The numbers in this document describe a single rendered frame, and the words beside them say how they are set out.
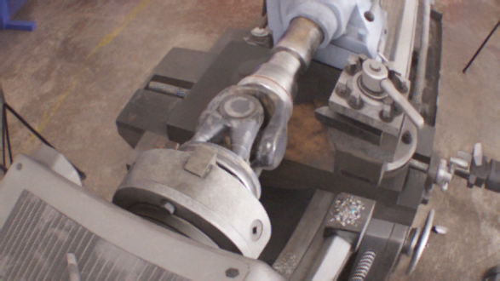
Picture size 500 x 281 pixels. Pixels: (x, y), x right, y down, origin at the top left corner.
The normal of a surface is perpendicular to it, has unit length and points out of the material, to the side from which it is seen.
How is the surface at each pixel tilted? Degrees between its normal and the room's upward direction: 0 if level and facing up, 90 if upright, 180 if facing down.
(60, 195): 0
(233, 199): 41
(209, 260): 0
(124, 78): 0
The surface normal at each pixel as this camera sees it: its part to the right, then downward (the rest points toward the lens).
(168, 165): -0.16, -0.72
